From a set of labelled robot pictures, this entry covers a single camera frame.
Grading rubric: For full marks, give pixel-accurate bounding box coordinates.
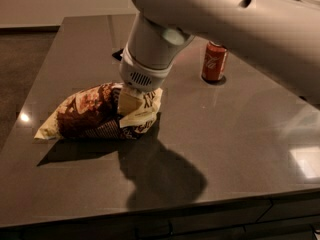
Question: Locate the black rxbar chocolate bar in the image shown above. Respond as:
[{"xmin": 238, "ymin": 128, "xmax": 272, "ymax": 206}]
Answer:
[{"xmin": 112, "ymin": 49, "xmax": 123, "ymax": 61}]

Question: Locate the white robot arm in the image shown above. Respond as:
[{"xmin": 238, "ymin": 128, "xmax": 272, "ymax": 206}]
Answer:
[{"xmin": 120, "ymin": 0, "xmax": 320, "ymax": 107}]

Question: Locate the red coca-cola can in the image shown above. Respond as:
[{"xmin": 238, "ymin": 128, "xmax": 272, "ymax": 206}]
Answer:
[{"xmin": 201, "ymin": 41, "xmax": 228, "ymax": 82}]

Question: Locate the brown chip bag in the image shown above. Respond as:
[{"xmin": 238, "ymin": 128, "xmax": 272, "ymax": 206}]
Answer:
[{"xmin": 34, "ymin": 82, "xmax": 162, "ymax": 140}]

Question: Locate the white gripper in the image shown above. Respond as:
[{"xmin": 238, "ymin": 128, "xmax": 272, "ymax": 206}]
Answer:
[{"xmin": 117, "ymin": 44, "xmax": 174, "ymax": 116}]

